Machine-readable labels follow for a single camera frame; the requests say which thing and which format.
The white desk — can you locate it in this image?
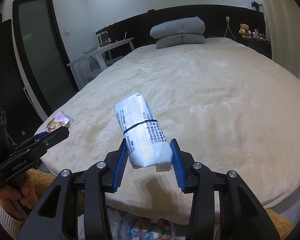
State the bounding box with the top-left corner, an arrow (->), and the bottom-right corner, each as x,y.
67,37 -> 135,90

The white charger cable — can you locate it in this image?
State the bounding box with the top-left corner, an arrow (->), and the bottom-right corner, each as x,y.
209,16 -> 237,40

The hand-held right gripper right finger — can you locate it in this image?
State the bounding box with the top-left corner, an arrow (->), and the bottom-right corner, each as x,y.
169,139 -> 277,240

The brown teddy bear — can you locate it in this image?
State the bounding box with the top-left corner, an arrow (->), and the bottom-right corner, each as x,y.
238,23 -> 252,40

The small countertop appliance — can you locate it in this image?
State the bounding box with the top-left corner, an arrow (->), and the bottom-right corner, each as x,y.
98,31 -> 112,46

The bed with beige blanket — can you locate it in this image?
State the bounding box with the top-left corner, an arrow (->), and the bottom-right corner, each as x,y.
34,39 -> 300,225

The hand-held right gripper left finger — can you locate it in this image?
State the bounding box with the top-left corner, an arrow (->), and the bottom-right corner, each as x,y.
19,139 -> 129,240

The grey pillow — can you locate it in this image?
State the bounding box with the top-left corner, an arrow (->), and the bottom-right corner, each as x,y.
156,34 -> 205,50

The small dark potted plant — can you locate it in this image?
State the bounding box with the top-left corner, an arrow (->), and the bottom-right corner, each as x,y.
251,0 -> 263,12

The clear chair with grey seat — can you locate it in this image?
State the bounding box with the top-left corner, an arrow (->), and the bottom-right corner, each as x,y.
78,55 -> 124,85

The white packet with rubber band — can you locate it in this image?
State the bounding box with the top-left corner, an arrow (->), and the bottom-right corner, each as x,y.
113,92 -> 172,172

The folded grey quilt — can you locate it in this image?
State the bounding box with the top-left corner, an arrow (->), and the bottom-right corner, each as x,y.
150,16 -> 206,39

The brown fuzzy rug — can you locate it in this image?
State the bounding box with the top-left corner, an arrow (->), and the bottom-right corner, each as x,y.
27,169 -> 294,240

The cream curtain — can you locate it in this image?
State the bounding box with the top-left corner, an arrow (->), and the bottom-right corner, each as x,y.
261,0 -> 300,88

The pink foil wrapper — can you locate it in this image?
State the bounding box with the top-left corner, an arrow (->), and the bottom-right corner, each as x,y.
45,111 -> 75,133

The cluster of toiletry bottles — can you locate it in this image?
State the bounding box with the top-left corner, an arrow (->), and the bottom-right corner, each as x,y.
251,27 -> 269,42

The person's left hand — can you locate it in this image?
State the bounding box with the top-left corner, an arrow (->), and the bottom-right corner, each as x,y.
0,169 -> 38,222

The black bedside table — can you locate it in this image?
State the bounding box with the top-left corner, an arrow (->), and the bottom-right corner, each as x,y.
237,37 -> 272,59

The clear plastic bag blue print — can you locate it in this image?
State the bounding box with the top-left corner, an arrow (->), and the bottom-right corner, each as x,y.
107,211 -> 177,240

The person's left forearm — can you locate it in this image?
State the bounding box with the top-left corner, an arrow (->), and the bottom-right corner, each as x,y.
0,200 -> 24,233

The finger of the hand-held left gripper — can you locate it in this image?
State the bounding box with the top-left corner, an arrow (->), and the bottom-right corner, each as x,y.
16,131 -> 52,150
11,126 -> 70,160

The frosted glass door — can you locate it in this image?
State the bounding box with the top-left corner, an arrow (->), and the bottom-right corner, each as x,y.
12,0 -> 80,117

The black headboard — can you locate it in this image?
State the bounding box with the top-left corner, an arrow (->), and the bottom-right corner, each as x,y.
95,4 -> 272,60

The black wardrobe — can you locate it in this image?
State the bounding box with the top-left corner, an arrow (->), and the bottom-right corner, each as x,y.
0,19 -> 44,150

